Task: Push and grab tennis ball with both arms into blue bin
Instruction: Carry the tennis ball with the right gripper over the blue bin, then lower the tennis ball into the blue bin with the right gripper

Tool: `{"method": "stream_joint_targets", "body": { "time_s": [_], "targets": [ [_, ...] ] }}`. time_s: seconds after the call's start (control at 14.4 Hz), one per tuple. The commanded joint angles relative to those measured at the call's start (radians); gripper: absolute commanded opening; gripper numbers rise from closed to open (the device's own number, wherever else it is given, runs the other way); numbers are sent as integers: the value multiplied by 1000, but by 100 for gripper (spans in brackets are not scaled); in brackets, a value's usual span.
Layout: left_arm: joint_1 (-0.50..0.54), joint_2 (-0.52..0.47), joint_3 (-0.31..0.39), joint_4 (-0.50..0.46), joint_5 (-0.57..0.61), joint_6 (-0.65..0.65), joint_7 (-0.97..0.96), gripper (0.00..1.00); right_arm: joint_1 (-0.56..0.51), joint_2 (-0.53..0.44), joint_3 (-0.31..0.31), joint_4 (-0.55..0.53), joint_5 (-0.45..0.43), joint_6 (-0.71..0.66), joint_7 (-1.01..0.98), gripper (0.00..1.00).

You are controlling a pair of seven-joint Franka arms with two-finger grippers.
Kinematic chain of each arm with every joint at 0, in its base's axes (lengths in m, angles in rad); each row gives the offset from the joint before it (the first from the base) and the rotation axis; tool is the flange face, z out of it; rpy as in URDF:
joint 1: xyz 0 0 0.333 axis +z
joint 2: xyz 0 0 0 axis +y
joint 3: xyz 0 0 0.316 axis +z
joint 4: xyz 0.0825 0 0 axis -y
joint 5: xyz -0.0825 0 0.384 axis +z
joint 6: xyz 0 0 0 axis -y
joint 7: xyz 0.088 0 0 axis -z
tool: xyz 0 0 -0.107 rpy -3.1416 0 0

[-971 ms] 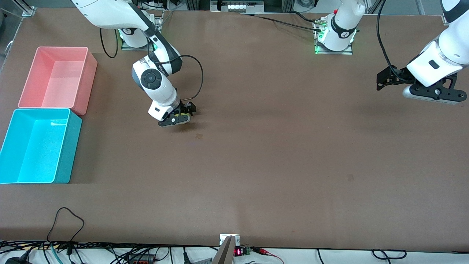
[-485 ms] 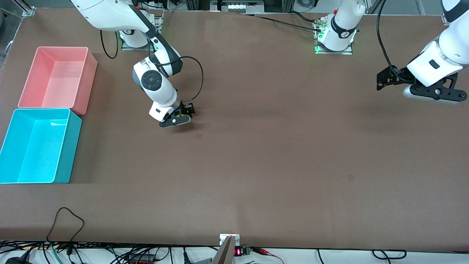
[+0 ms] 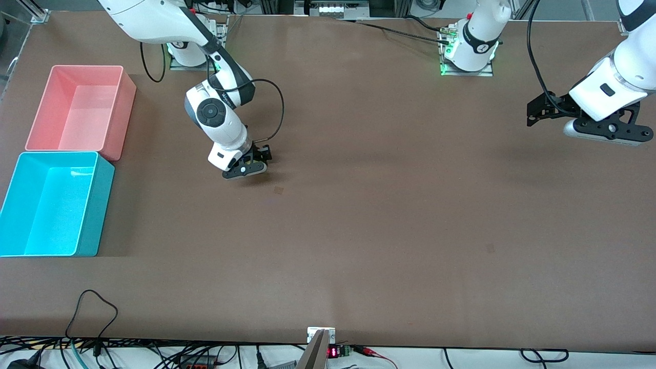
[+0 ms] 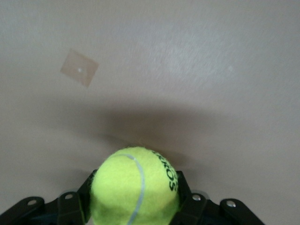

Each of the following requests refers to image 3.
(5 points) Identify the pink plastic bin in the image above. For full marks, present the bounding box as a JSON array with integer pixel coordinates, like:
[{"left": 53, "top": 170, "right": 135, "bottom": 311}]
[{"left": 25, "top": 65, "right": 137, "bottom": 161}]

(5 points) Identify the blue plastic bin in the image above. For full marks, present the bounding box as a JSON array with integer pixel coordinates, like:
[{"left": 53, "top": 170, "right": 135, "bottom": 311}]
[{"left": 0, "top": 151, "right": 115, "bottom": 257}]

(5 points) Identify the red clip lead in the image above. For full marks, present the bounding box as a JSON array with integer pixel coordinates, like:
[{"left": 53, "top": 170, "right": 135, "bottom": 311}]
[{"left": 353, "top": 346, "right": 398, "bottom": 369}]

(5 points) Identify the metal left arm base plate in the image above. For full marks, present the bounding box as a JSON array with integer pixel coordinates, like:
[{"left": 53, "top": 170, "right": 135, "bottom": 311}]
[{"left": 439, "top": 28, "right": 494, "bottom": 77}]

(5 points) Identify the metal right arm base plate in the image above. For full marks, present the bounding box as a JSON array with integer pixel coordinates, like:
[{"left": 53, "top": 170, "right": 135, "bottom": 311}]
[{"left": 169, "top": 23, "right": 227, "bottom": 71}]

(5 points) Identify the white device on frame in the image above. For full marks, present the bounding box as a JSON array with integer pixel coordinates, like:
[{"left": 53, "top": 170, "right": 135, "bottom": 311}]
[{"left": 295, "top": 0, "right": 371, "bottom": 19}]

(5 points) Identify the looped black cable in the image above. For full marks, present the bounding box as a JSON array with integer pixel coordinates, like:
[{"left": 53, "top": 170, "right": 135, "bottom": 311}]
[{"left": 65, "top": 290, "right": 119, "bottom": 355}]

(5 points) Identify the coiled black cable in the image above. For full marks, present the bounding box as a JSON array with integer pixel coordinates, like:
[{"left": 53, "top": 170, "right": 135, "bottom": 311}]
[{"left": 520, "top": 348, "right": 570, "bottom": 363}]

